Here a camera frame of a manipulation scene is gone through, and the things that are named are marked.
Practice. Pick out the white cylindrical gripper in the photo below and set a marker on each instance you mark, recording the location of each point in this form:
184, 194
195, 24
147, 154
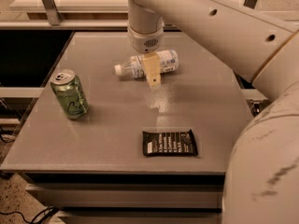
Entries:
144, 42

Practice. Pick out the clear plastic water bottle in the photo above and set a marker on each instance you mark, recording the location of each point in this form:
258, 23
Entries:
133, 67

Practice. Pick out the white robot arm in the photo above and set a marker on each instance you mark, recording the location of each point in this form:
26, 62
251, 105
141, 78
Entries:
262, 179

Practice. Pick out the black snack bar wrapper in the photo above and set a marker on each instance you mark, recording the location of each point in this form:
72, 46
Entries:
169, 144

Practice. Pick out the green soda can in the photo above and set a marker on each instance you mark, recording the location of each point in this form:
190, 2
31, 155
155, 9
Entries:
67, 88

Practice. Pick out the metal window frame rail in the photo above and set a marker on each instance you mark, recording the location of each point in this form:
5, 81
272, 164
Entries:
150, 15

